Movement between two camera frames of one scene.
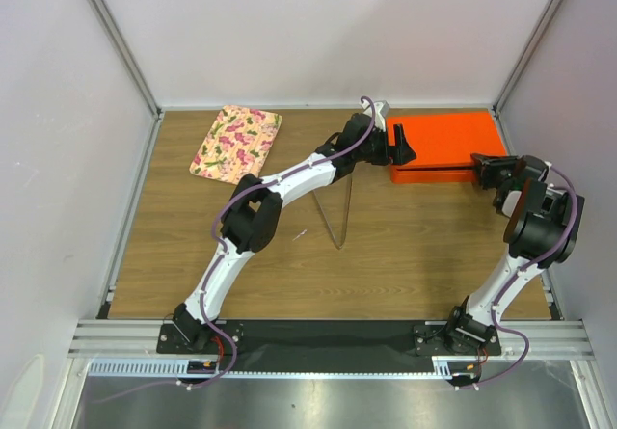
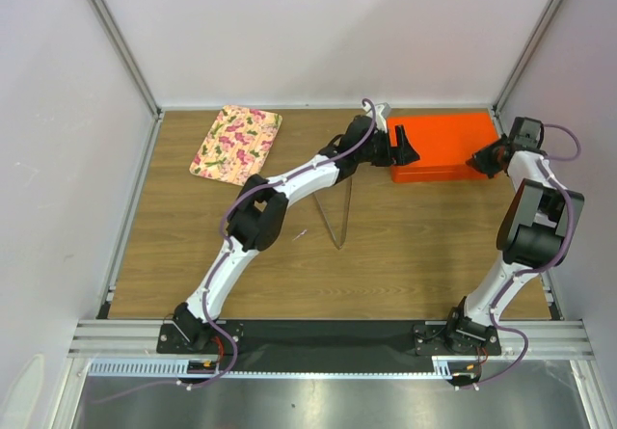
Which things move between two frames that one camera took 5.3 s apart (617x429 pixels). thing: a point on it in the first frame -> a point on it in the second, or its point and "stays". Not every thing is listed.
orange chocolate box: x=433 y=175 stays
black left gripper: x=398 y=154 stays
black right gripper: x=487 y=166 -> x=480 y=159
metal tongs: x=335 y=201 stays
